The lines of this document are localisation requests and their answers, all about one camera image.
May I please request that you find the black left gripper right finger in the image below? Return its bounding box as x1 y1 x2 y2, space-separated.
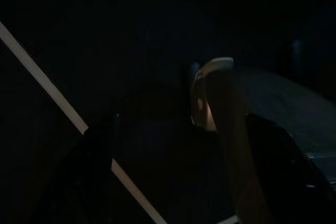
245 113 336 224

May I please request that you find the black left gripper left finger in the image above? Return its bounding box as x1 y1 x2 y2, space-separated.
34 113 119 224

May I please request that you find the light wooden table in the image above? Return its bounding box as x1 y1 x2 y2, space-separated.
204 60 271 224

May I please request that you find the long white floor strip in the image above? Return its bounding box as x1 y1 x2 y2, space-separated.
0 22 169 224

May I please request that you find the pale curved object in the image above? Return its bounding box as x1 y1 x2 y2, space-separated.
190 56 235 133

